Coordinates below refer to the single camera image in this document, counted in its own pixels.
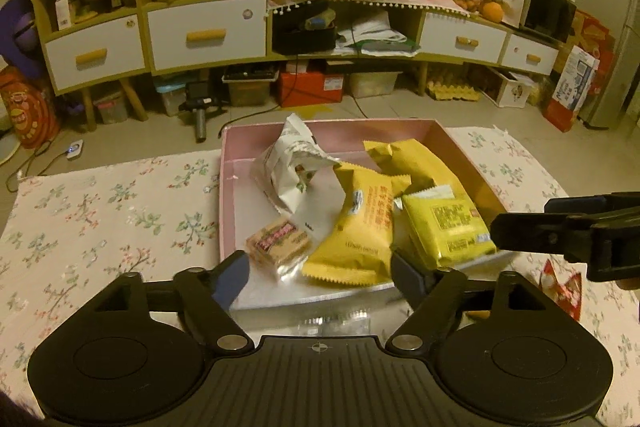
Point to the black handheld device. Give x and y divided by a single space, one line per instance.
201 117

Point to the white cabinet drawer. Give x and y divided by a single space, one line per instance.
462 39
92 54
530 56
205 34

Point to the yellow-green snack packet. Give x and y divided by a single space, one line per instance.
450 227

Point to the purple plush toy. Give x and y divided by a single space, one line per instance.
20 37

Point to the round white floor stand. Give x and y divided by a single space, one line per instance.
7 149

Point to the pink cardboard box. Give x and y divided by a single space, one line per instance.
235 207

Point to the wooden tv cabinet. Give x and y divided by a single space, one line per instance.
210 7

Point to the white printed box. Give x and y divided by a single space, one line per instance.
515 92

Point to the clear storage bin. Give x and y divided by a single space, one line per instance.
250 89
372 86

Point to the mustard yellow snack packet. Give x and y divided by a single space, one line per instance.
405 157

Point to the large yellow snack packet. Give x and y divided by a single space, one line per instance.
352 237

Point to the grey refrigerator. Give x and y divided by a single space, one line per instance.
615 32

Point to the pile of papers and cloths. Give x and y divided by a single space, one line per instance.
377 34

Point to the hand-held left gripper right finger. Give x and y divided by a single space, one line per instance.
407 277

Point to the white text-print snack packet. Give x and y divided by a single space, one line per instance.
287 167

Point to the egg tray stack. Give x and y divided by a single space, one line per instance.
452 87

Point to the clear wafer cracker packet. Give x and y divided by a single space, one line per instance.
277 244

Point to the white floor switch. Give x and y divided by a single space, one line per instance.
74 149

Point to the blue lid storage bin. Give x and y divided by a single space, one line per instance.
172 97

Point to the red box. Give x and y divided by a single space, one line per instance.
310 89

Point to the red printed bag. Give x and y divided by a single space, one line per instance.
25 112

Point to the black box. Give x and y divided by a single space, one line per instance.
305 39

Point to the red white carton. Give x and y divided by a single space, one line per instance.
570 92

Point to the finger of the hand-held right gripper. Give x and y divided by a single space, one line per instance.
535 232
590 203

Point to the orange fruit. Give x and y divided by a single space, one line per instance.
492 11

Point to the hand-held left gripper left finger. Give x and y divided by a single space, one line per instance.
232 277

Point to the microwave oven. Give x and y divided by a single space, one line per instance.
547 12

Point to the red gift bag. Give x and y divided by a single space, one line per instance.
595 37

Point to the red flower-print snack packet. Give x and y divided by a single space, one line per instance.
560 289

